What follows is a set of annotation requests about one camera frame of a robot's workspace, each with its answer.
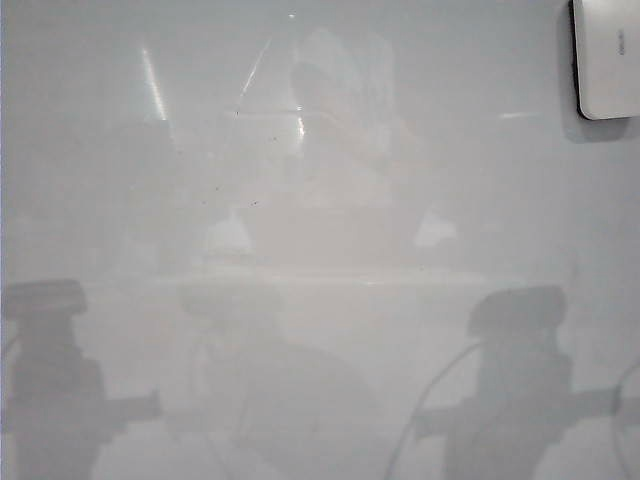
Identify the white glossy whiteboard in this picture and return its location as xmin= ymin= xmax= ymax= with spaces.
xmin=0 ymin=0 xmax=640 ymax=480

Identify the white rectangular whiteboard eraser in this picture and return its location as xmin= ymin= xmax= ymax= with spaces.
xmin=570 ymin=0 xmax=640 ymax=122

